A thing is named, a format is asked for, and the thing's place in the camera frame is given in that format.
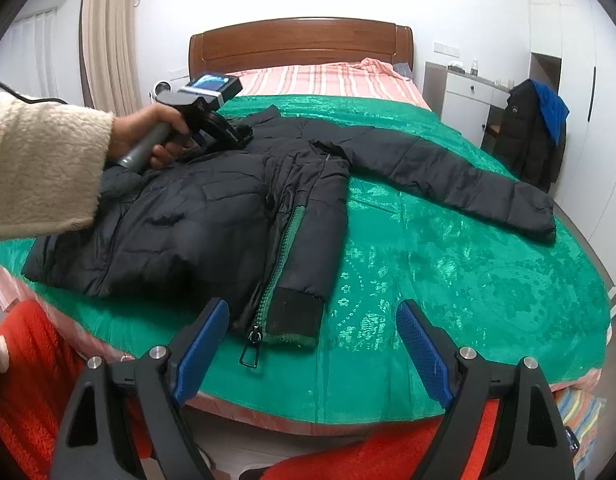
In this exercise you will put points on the white round bedside device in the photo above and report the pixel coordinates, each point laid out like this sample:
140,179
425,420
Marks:
163,92

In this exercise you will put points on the person's left hand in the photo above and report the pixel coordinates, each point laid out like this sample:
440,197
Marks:
132,132

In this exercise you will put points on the pink striped bed sheet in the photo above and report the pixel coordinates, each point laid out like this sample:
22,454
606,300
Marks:
328,80

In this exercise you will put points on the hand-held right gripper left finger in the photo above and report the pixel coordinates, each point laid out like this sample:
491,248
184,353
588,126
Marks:
202,350

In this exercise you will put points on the white wall switch plate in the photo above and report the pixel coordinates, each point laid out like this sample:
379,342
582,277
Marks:
445,49

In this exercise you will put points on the green velvet blanket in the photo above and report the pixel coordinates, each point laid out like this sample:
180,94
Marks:
438,260

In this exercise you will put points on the person's left forearm cream sleeve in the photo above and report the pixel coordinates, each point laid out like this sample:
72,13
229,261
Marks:
37,160

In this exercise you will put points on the white wardrobe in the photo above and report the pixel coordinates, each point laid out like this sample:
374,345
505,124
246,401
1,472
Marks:
588,110

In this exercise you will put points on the beige curtain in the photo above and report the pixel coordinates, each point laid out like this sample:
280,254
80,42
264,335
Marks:
107,35

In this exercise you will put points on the wooden bed headboard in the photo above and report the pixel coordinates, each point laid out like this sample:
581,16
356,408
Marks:
298,45

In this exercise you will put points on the black puffer jacket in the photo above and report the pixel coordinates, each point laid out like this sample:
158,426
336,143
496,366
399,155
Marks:
187,220

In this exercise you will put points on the blue hanging garment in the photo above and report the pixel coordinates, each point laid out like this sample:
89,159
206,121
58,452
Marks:
550,105

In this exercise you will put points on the black hanging coat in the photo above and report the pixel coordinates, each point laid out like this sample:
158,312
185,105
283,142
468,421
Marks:
523,135

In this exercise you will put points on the white desk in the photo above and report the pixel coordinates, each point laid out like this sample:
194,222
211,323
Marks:
463,95

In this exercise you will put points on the striped floor rug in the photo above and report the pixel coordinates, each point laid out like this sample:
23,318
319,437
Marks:
583,420

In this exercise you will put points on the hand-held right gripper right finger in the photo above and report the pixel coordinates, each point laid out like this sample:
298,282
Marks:
425,355

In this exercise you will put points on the red fleece clothing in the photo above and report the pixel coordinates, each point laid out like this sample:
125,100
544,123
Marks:
27,385

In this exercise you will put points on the small clear bottle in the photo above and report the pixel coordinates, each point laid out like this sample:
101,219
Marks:
474,66

